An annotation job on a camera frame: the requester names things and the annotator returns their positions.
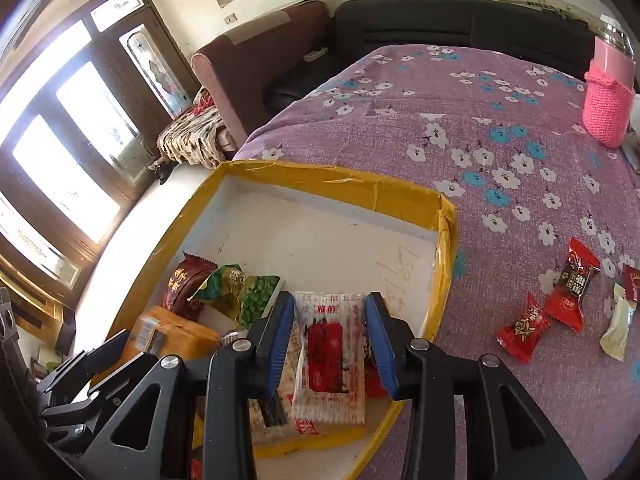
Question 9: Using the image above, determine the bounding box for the red dark candy pack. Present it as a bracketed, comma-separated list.
[162, 252, 218, 321]

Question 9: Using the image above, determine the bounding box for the maroon armchair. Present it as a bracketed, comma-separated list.
[190, 0, 330, 146]

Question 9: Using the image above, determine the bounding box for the plain cracker pack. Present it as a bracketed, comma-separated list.
[600, 283, 637, 362]

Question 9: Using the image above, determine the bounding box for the green peas snack pack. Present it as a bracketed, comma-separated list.
[189, 263, 282, 328]

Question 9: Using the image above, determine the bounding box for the yellow snack bag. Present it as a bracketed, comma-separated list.
[91, 306, 220, 386]

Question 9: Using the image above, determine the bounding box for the black sofa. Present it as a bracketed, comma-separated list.
[264, 0, 594, 116]

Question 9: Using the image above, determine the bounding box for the yellow cardboard tray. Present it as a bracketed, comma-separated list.
[89, 158, 460, 480]

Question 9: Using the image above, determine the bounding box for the pink knit-sleeved bottle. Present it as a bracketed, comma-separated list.
[582, 14, 636, 148]

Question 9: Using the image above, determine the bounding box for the patterned blanket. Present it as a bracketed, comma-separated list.
[149, 87, 239, 171]

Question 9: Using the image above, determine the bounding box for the small red candy packet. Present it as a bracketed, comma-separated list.
[496, 292, 551, 364]

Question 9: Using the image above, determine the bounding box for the red dark candy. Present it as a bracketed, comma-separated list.
[363, 338, 388, 399]

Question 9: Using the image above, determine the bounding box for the wooden glass door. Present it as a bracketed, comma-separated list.
[1, 0, 198, 308]

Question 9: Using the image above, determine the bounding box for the red twisted candy pack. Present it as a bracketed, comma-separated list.
[544, 237, 601, 333]

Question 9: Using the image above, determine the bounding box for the dark red Golden wafer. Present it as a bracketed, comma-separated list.
[623, 263, 640, 304]

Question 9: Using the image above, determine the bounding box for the white red sachet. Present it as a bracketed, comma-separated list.
[292, 292, 366, 426]

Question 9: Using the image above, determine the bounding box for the purple floral tablecloth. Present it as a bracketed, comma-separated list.
[239, 44, 639, 479]

